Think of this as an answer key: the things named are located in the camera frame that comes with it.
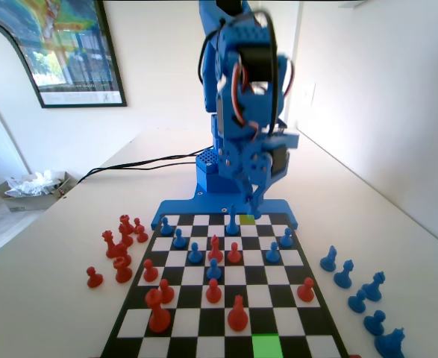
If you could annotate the cardboard box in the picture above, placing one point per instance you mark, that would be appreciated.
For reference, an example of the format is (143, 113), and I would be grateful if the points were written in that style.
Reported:
(28, 204)

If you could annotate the blue gripper camera housing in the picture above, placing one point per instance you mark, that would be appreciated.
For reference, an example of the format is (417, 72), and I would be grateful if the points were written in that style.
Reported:
(284, 137)

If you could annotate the red chess bishop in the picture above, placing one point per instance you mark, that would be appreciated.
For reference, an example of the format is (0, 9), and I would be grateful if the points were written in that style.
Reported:
(215, 253)
(126, 239)

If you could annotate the blue base plate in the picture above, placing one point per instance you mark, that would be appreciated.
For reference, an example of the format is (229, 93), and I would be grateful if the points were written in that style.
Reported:
(174, 209)

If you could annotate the red chess rook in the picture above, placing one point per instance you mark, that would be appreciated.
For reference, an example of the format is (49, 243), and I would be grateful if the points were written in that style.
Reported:
(122, 273)
(125, 220)

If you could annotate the chessboard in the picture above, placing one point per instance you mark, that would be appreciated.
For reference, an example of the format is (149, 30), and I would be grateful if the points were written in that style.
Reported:
(267, 283)

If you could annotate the framed map poster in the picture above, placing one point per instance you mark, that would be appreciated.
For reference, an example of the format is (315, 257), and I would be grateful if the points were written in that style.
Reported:
(73, 56)

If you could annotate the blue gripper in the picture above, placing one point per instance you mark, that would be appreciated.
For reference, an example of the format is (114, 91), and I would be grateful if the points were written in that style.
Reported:
(257, 166)

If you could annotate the crumpled white plastic wrap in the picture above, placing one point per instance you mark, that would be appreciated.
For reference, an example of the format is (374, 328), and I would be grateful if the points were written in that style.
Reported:
(36, 183)

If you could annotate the red chess queen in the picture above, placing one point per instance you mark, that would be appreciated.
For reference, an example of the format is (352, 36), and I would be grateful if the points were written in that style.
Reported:
(109, 247)

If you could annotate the blue chess bishop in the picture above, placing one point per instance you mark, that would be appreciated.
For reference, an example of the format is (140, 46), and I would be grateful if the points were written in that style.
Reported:
(344, 277)

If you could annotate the blue chess king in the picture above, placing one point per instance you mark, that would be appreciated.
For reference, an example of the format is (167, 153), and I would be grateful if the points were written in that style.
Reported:
(233, 225)

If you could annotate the red chess pawn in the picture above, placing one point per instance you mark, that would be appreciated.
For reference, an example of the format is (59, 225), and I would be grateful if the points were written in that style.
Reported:
(141, 235)
(233, 255)
(93, 280)
(137, 223)
(166, 294)
(213, 294)
(306, 291)
(149, 273)

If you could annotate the red chess king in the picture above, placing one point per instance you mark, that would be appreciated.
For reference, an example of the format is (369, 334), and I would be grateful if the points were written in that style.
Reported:
(159, 317)

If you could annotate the blue crowned chess piece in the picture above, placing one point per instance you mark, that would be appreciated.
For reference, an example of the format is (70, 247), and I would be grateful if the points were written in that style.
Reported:
(373, 289)

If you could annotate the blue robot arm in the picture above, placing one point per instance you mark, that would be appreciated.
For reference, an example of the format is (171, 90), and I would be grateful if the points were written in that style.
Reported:
(233, 44)

